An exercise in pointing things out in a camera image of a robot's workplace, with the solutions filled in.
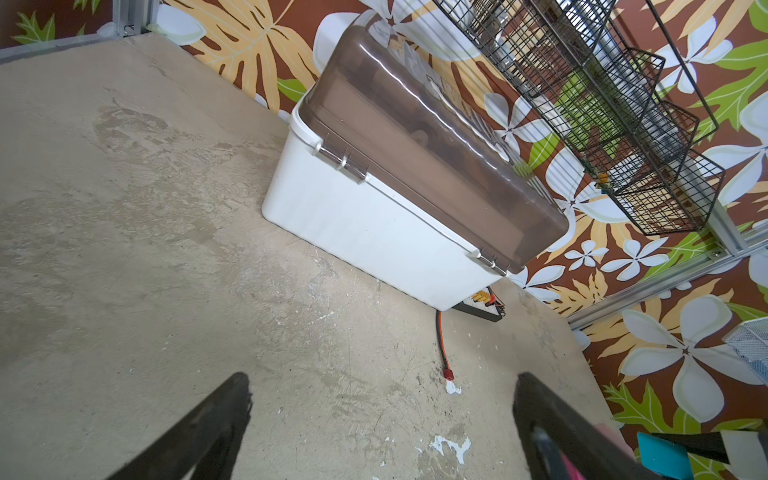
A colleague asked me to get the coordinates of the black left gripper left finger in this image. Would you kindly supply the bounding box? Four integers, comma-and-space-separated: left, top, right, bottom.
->
110, 372, 252, 479

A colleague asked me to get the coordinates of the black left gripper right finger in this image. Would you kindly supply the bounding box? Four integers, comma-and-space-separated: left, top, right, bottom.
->
513, 372, 659, 479

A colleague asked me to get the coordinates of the light pink block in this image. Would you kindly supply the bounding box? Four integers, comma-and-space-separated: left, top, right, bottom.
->
595, 423, 635, 460

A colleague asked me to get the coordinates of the teal arch block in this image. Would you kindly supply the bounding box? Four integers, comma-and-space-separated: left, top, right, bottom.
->
638, 433, 694, 480

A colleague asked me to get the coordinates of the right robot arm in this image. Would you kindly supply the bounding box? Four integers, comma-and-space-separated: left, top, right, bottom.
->
512, 372, 767, 479

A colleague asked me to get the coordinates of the white box brown lid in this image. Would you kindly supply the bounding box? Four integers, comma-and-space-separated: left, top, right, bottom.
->
262, 22, 568, 311

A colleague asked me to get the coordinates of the red black cable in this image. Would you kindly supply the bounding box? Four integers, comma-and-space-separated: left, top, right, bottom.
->
435, 309, 455, 383

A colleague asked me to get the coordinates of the white wire basket right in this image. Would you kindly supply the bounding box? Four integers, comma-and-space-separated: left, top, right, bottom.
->
723, 317, 768, 384

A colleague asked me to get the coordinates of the black wire basket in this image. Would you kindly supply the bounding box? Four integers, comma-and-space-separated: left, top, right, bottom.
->
439, 1, 725, 235

